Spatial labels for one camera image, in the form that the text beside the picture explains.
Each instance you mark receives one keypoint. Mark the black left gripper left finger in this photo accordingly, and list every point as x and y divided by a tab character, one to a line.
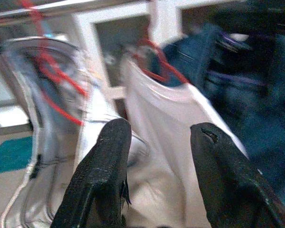
102	175

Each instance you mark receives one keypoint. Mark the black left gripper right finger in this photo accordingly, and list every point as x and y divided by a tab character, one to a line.
228	185

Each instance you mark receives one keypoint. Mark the red plastic hanger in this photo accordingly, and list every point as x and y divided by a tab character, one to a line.
178	73
61	73

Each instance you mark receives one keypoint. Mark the pale grey denim garment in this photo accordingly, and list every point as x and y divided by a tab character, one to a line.
59	142

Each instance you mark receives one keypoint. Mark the dark cloth bundle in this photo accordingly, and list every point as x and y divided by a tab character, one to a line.
263	118

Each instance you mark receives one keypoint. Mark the white hung garment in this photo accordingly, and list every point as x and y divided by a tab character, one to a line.
168	123

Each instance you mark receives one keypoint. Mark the teal floor mat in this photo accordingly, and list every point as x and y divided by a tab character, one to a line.
12	154

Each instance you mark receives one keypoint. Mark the white glass-door cabinet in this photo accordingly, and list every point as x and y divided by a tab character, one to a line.
165	21

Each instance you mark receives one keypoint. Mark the metal clothes rack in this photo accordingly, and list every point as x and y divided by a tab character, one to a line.
61	10

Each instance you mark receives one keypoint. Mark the glass door with frame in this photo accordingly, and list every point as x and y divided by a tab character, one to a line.
9	118

